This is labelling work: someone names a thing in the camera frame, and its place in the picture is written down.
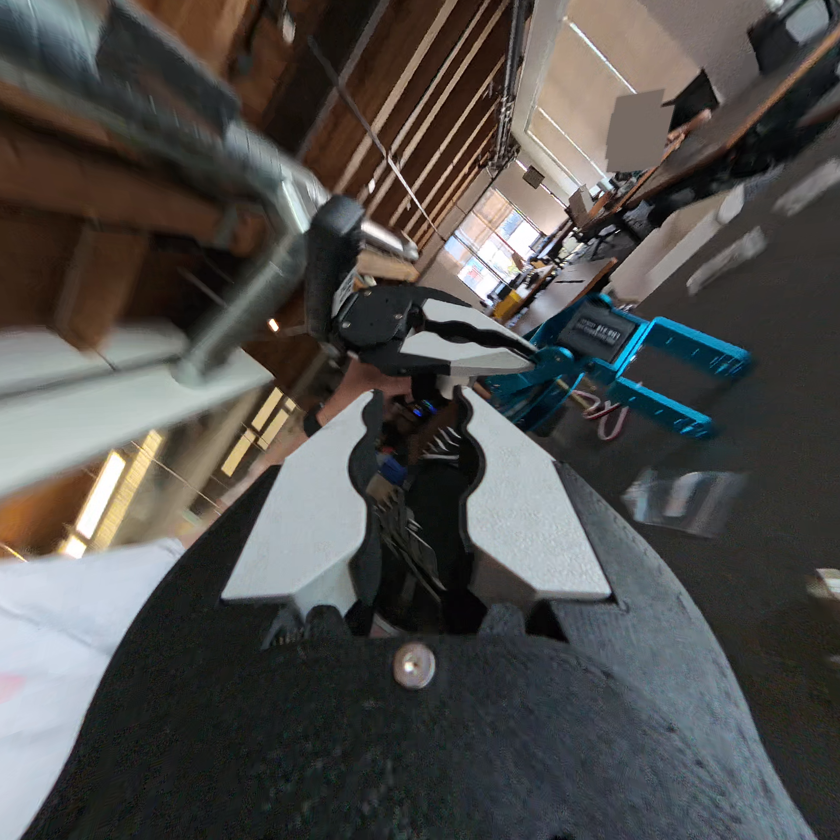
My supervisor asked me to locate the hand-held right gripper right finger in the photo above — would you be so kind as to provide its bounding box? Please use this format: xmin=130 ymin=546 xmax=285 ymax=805
xmin=456 ymin=387 xmax=613 ymax=614

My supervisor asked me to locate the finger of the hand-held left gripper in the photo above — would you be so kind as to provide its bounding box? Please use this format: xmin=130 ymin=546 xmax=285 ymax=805
xmin=392 ymin=331 xmax=538 ymax=380
xmin=410 ymin=297 xmax=539 ymax=358

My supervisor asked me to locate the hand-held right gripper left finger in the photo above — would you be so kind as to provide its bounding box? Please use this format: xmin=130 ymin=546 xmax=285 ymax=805
xmin=220 ymin=390 xmax=385 ymax=610

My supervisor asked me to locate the blue toy robot arm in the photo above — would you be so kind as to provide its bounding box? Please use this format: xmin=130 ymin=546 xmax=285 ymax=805
xmin=505 ymin=292 xmax=753 ymax=442

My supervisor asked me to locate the person's left forearm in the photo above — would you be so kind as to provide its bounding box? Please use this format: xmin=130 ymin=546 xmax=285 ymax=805
xmin=259 ymin=420 xmax=316 ymax=473

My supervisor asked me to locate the dark grey desk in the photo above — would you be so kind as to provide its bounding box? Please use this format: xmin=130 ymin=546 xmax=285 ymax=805
xmin=525 ymin=131 xmax=840 ymax=840

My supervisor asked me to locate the wood-edged dark desk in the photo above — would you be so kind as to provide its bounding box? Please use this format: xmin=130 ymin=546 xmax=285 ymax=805
xmin=646 ymin=20 xmax=840 ymax=198

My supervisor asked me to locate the person's left hand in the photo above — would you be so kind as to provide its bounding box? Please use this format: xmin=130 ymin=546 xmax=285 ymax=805
xmin=317 ymin=360 xmax=412 ymax=422

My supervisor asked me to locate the metal ceiling pipe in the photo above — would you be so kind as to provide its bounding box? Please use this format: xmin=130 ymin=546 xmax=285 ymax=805
xmin=172 ymin=223 xmax=316 ymax=388

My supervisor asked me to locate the empty clear labelled zip bag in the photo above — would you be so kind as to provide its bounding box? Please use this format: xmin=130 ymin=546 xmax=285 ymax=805
xmin=622 ymin=469 xmax=750 ymax=540

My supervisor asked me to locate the white box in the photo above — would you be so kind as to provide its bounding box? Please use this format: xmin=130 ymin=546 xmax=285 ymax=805
xmin=609 ymin=186 xmax=748 ymax=303

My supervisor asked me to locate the small clear zip bag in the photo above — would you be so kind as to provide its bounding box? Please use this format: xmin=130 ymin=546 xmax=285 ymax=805
xmin=685 ymin=226 xmax=769 ymax=294

